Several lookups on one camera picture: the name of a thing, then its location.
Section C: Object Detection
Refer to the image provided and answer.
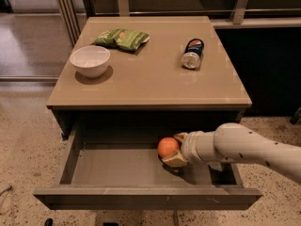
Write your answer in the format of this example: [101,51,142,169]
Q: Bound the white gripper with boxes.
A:
[162,131,216,168]

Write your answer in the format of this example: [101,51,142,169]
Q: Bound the orange fruit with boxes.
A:
[157,137,180,158]

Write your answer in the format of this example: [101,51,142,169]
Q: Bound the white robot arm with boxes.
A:
[162,123,301,184]

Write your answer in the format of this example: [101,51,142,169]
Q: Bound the grey drawer cabinet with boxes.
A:
[47,16,252,134]

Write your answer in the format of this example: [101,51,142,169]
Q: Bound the open grey top drawer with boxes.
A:
[33,121,261,210]

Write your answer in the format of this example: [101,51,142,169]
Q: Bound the blue pepsi can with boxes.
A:
[182,39,204,70]

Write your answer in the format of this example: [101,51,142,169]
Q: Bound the white ceramic bowl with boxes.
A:
[70,45,110,78]

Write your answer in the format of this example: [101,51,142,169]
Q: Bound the green chip bag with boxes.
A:
[94,28,150,52]

